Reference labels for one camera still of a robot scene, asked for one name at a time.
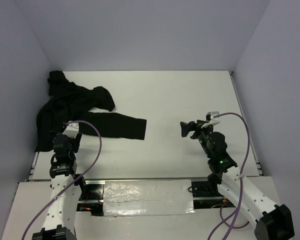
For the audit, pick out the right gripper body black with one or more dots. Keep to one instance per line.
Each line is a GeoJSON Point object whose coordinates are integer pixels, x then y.
{"type": "Point", "coordinates": [202, 134]}

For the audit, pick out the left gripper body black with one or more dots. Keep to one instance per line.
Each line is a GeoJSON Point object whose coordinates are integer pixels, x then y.
{"type": "Point", "coordinates": [75, 144]}

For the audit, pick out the black long sleeve shirt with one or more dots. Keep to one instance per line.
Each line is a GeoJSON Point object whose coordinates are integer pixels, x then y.
{"type": "Point", "coordinates": [93, 107]}

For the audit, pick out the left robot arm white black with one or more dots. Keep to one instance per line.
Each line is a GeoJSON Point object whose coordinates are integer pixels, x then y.
{"type": "Point", "coordinates": [59, 223]}

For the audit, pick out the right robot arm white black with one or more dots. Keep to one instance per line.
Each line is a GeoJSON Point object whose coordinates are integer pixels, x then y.
{"type": "Point", "coordinates": [269, 220]}

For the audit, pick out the white foam board front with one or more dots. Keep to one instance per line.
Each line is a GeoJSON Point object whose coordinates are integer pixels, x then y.
{"type": "Point", "coordinates": [32, 196]}

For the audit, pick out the silver foil sheet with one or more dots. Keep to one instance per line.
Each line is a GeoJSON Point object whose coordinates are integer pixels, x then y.
{"type": "Point", "coordinates": [147, 198]}

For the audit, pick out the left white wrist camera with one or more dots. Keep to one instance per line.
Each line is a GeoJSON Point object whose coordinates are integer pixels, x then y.
{"type": "Point", "coordinates": [71, 130]}

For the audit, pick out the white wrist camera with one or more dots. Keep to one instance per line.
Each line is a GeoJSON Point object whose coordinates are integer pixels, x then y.
{"type": "Point", "coordinates": [71, 130]}
{"type": "Point", "coordinates": [212, 119]}

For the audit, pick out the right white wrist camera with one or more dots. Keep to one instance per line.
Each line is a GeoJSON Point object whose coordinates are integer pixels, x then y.
{"type": "Point", "coordinates": [212, 119]}

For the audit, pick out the aluminium rail left edge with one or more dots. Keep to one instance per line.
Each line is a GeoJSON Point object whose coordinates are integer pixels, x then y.
{"type": "Point", "coordinates": [33, 166]}

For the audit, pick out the aluminium rail edge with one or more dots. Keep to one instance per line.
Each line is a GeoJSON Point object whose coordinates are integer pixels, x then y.
{"type": "Point", "coordinates": [33, 166]}
{"type": "Point", "coordinates": [257, 162]}

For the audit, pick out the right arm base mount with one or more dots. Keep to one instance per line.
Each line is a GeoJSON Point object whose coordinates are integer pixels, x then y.
{"type": "Point", "coordinates": [204, 189]}

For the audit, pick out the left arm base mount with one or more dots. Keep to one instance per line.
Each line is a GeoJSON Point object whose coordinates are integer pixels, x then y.
{"type": "Point", "coordinates": [92, 199]}

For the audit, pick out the aluminium rail right edge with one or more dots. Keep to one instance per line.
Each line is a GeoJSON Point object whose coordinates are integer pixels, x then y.
{"type": "Point", "coordinates": [257, 162]}

